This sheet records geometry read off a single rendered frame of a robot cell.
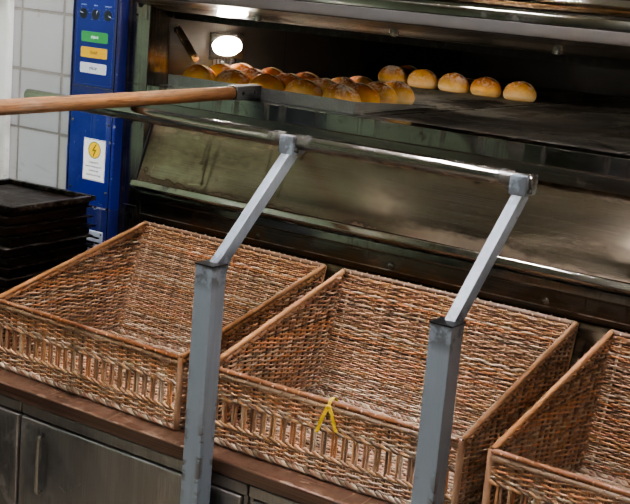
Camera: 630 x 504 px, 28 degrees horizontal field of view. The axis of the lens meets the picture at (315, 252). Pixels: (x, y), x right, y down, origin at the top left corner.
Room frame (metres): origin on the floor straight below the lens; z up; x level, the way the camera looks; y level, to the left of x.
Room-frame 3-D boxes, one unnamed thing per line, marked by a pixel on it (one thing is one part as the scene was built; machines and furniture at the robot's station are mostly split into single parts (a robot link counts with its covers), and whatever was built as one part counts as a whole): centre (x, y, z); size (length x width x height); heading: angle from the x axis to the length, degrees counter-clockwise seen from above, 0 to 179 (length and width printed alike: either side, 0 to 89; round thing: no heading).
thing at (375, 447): (2.33, -0.17, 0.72); 0.56 x 0.49 x 0.28; 57
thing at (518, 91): (3.56, -0.54, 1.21); 0.10 x 0.07 x 0.05; 58
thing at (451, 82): (3.68, -0.36, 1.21); 0.10 x 0.07 x 0.05; 56
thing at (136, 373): (2.66, 0.33, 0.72); 0.56 x 0.49 x 0.28; 55
